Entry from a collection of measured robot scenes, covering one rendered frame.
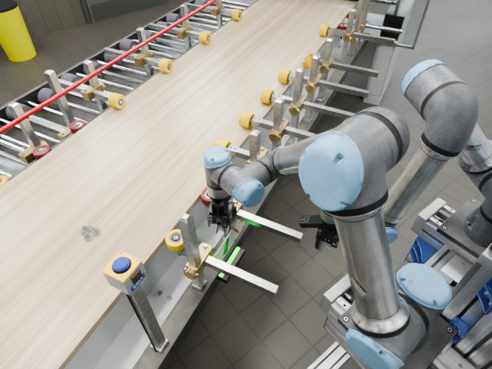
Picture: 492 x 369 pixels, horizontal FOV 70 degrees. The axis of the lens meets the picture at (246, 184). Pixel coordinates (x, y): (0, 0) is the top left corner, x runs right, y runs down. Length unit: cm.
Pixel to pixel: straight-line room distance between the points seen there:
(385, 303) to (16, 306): 113
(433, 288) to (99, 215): 119
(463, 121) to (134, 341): 129
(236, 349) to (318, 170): 163
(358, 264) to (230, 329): 152
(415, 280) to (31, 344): 109
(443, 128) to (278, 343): 152
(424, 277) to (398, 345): 17
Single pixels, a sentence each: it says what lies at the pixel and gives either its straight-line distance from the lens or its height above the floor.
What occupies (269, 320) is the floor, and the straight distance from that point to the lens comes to 217.
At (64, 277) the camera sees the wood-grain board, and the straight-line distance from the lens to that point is 140.
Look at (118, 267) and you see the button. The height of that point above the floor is 123.
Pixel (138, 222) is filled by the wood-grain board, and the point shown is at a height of 90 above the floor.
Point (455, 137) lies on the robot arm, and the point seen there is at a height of 148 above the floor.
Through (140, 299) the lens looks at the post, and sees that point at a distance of 107.
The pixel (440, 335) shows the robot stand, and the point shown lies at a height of 104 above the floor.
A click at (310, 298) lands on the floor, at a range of 225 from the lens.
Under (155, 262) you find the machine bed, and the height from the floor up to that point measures 74.
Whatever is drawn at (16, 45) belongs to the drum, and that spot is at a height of 20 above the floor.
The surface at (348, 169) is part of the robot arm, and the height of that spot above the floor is 162.
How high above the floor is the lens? 198
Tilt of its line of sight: 45 degrees down
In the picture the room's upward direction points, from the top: 1 degrees counter-clockwise
